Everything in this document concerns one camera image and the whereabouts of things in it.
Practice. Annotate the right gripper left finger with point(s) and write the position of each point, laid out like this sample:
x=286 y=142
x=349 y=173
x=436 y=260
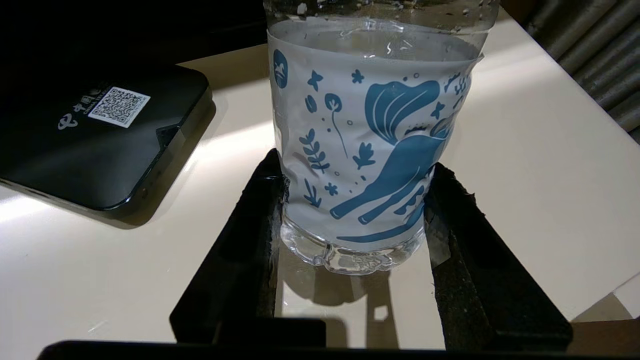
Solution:
x=235 y=280

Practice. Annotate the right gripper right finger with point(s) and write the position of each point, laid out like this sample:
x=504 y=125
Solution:
x=480 y=280

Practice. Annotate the clear plastic water bottle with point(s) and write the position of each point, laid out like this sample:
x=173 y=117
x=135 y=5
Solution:
x=370 y=140

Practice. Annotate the cream white low cabinet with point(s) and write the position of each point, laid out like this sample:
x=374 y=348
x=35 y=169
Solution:
x=125 y=260

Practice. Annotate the black box with white sticker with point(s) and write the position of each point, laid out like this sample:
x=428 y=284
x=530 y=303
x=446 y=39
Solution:
x=100 y=135

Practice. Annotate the black flat television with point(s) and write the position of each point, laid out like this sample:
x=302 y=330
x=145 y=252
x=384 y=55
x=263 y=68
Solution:
x=100 y=30

